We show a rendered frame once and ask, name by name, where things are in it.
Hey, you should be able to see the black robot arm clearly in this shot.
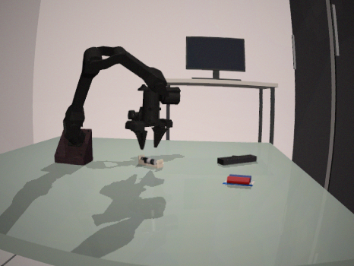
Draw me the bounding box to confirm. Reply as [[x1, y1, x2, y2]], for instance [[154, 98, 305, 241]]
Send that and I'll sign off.
[[63, 46, 181, 147]]

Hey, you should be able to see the black and white battery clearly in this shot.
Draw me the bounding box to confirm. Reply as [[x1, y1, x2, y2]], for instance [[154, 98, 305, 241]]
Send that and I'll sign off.
[[141, 157, 156, 164]]

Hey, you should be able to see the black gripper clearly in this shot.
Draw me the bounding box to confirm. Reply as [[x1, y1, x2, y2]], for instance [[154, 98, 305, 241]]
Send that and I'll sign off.
[[125, 104, 173, 150]]

